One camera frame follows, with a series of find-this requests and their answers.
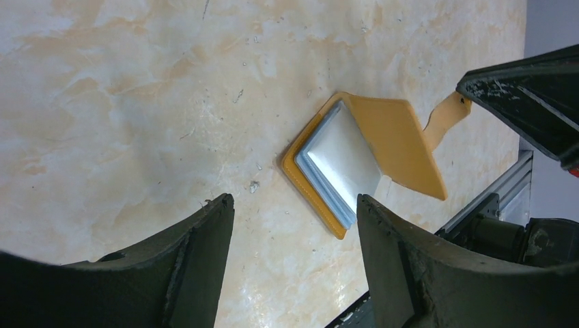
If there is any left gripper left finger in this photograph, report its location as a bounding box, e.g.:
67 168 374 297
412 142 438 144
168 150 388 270
1 193 235 327

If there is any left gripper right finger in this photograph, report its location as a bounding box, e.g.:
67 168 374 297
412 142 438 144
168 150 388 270
357 195 578 327

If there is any orange leather card holder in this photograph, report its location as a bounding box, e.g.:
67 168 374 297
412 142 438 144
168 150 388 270
281 92 472 239

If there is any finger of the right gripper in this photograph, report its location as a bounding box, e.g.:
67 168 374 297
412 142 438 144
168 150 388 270
456 45 578 170

